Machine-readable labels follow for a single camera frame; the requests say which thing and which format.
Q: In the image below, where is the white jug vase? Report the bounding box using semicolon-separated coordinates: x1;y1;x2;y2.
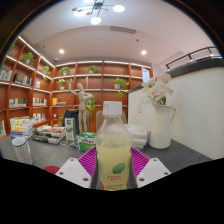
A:
148;104;177;150

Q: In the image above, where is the pink and white flower bouquet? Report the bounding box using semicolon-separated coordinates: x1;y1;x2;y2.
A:
139;72;174;107

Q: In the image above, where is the tall green and white carton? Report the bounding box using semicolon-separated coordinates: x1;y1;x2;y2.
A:
64;117;77;143

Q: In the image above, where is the clear bottle of yellow drink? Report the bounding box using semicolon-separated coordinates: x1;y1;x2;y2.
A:
95;100;134;192

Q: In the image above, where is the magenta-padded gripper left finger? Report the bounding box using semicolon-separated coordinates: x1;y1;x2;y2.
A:
55;146;98;189

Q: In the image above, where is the branched ceiling lamp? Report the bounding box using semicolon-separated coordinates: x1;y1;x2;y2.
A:
71;0;126;26

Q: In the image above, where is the wooden artist mannequin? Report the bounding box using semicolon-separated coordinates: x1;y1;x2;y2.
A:
68;77;94;134

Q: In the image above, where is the orange wooden shelf unit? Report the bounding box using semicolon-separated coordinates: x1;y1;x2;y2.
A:
0;34;154;134

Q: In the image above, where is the ceiling air vent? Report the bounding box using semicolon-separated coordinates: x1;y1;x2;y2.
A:
110;25;137;35

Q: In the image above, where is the green and white box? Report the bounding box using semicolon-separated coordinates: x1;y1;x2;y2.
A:
77;131;98;153

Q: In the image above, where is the flat round red coaster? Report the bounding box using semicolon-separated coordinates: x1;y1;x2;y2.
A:
42;165;61;175

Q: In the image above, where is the white cup with triangle pattern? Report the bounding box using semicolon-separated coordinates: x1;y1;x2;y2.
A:
11;136;34;166

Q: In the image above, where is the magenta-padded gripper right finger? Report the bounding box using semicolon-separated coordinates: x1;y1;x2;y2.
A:
129;147;172;189

